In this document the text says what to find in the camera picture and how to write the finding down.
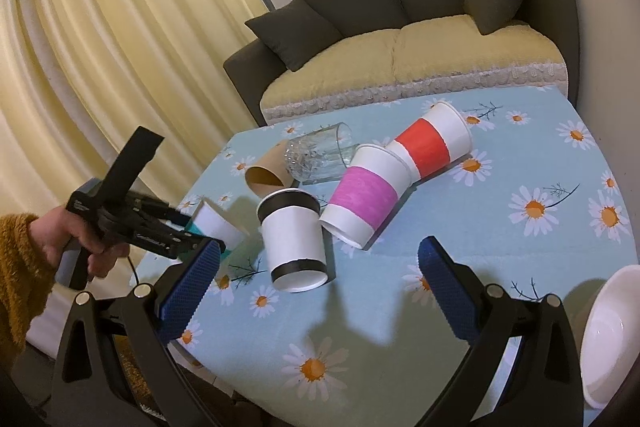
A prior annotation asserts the left dark throw pillow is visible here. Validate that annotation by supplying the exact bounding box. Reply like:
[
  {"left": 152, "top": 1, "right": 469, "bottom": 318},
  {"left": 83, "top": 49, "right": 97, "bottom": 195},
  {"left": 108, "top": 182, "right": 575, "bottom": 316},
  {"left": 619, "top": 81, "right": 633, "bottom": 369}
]
[{"left": 245, "top": 0, "right": 343, "bottom": 72}]

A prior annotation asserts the clear glass tumbler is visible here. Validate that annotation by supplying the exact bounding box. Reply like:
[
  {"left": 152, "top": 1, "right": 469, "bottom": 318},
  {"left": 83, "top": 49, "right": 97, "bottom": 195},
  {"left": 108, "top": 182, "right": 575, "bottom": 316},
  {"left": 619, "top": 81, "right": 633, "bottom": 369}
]
[{"left": 284, "top": 122, "right": 358, "bottom": 184}]

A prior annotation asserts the dark grey sofa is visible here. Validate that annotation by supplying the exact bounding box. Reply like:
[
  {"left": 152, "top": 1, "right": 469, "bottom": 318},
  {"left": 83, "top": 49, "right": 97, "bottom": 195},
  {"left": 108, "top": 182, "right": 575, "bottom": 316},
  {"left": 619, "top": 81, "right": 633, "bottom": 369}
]
[{"left": 224, "top": 0, "right": 580, "bottom": 124}]

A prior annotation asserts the pink banded paper cup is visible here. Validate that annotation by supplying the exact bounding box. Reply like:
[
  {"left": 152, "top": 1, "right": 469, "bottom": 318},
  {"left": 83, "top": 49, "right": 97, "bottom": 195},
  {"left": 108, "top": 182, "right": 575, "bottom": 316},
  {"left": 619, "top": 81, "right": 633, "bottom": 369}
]
[{"left": 320, "top": 144, "right": 412, "bottom": 249}]

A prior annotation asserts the white ceramic mug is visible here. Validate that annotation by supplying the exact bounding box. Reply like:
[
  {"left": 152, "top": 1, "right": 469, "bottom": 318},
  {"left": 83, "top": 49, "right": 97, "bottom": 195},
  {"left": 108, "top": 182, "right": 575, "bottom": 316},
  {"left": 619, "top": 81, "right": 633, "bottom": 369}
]
[{"left": 580, "top": 265, "right": 639, "bottom": 410}]

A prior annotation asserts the left hand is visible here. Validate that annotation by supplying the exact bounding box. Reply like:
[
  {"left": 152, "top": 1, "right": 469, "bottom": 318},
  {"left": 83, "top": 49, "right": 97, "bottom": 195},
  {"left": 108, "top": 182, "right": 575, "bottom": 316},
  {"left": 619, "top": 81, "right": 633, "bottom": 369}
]
[{"left": 28, "top": 206, "right": 130, "bottom": 279}]

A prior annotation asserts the yellow sofa seat cover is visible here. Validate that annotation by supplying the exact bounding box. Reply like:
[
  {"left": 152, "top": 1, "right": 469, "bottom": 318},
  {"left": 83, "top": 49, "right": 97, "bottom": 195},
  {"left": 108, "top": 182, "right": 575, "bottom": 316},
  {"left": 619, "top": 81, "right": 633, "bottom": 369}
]
[{"left": 259, "top": 15, "right": 570, "bottom": 124}]

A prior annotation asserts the cream curtain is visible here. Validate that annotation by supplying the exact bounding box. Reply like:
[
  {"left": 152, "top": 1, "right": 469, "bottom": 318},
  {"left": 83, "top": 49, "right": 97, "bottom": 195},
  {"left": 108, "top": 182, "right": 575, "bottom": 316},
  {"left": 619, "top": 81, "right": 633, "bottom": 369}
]
[{"left": 0, "top": 0, "right": 271, "bottom": 358}]

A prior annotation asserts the teal banded paper cup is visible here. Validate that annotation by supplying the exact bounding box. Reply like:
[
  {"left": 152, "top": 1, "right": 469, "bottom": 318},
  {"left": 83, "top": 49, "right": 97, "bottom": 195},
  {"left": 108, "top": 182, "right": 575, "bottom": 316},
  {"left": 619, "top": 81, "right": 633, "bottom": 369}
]
[{"left": 186, "top": 199, "right": 248, "bottom": 260}]

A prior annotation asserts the daisy print blue tablecloth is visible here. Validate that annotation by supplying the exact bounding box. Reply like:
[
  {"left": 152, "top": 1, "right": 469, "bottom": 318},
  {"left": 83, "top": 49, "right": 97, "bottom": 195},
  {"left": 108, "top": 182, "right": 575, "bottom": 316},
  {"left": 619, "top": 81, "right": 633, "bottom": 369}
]
[{"left": 170, "top": 87, "right": 637, "bottom": 426}]

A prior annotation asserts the brown paper cup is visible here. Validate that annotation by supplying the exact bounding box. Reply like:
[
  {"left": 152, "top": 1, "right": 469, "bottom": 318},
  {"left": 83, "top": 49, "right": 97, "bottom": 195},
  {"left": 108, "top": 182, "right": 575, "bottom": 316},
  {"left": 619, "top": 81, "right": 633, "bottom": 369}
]
[{"left": 245, "top": 140, "right": 294, "bottom": 198}]

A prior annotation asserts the black banded paper cup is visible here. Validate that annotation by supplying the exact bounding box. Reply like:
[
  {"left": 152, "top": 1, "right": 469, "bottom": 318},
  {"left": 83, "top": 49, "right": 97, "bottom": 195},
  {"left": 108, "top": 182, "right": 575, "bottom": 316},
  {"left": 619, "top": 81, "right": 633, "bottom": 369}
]
[{"left": 256, "top": 187, "right": 329, "bottom": 294}]

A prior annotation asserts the red banded paper cup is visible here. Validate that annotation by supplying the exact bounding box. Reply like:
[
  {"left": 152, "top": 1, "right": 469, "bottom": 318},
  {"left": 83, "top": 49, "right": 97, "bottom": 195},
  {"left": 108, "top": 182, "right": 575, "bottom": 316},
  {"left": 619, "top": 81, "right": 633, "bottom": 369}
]
[{"left": 386, "top": 102, "right": 473, "bottom": 183}]

